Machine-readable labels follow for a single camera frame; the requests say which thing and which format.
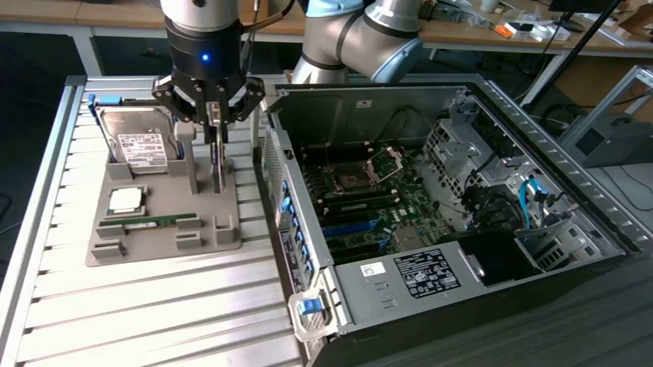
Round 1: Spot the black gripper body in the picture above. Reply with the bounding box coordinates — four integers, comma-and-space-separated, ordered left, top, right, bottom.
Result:
163, 18, 248, 105

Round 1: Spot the graphics card with metal bracket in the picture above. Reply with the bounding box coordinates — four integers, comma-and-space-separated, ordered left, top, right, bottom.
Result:
207, 101, 231, 195

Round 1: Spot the silver hard disk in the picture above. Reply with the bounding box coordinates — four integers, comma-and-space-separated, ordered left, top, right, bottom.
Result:
97, 106, 175, 176

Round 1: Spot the hard disk drive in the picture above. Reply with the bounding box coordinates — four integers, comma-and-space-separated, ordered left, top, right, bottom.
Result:
85, 93, 183, 161

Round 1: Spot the brown cardboard box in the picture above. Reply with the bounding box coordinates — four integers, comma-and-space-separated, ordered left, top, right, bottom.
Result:
241, 0, 269, 23

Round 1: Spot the silver CPU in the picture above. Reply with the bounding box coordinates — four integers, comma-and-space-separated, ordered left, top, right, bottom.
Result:
105, 186, 149, 218

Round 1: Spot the CPU socket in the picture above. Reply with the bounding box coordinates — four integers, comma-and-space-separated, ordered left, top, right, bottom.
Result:
329, 162, 379, 193

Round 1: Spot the wooden desk with grey legs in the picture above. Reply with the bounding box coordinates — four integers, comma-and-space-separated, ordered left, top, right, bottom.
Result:
0, 0, 307, 77

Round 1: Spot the green RAM stick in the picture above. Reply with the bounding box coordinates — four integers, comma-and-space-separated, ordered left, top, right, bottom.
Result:
97, 213, 199, 230

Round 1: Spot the metal socket cover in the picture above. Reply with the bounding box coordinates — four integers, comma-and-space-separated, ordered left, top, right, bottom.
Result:
362, 145, 410, 185

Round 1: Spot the black RAM slot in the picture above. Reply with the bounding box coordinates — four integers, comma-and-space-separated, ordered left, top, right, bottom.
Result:
316, 187, 399, 203

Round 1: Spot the black RAM stick with label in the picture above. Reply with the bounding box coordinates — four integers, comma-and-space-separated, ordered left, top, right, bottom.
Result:
323, 195, 399, 217

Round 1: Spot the black expansion slot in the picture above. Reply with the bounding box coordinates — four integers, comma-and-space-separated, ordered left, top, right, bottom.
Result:
317, 210, 383, 227
328, 243, 390, 261

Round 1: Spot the grey plastic parts rack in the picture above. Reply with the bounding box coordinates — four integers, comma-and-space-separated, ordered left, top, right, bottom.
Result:
84, 122, 244, 268

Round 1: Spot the blue expansion slot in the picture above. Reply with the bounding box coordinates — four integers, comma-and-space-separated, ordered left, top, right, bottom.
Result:
321, 219, 379, 239

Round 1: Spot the silver drive cage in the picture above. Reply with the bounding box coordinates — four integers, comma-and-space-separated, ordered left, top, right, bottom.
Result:
422, 114, 511, 187

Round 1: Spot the cluttered wooden desk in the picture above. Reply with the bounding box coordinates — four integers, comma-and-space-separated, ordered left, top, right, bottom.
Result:
422, 0, 653, 110

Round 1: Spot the green motherboard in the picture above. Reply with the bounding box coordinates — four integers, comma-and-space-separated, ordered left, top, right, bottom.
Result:
297, 141, 463, 265

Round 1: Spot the grey chipset heatsink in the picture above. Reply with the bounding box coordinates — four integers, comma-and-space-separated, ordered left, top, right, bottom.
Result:
395, 227, 427, 248

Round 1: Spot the grey power supply unit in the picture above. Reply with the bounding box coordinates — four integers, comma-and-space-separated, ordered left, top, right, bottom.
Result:
333, 244, 486, 326

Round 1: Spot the black monitor with stand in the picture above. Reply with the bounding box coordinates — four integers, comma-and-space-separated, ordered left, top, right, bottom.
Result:
547, 0, 621, 32

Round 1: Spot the black tripod pole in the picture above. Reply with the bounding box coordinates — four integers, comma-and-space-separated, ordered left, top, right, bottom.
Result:
518, 0, 631, 112

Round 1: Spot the silver disk bay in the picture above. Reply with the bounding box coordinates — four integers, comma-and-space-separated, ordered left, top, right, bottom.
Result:
512, 219, 606, 273

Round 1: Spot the grey computer tower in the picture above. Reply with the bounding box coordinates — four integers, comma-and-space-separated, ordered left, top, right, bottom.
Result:
570, 112, 653, 169

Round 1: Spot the brown cardboard piece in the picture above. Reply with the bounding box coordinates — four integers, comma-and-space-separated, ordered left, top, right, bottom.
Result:
615, 3, 653, 36

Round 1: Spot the black and grey PC case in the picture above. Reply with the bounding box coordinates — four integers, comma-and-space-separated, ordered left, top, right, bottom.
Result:
248, 73, 646, 367

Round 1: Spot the grey plastic case handle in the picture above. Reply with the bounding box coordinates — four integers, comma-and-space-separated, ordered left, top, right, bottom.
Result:
249, 91, 283, 149
287, 288, 339, 342

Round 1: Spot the black camera cable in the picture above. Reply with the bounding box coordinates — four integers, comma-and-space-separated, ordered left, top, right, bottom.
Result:
239, 0, 297, 32

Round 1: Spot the black wire bundle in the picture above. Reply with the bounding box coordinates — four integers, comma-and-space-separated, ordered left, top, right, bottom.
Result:
460, 186, 526, 234

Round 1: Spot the blue wire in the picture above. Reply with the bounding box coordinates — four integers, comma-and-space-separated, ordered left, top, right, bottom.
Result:
516, 178, 547, 230

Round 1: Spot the aluminium frame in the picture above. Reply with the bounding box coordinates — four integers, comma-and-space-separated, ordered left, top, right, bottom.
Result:
558, 63, 653, 154

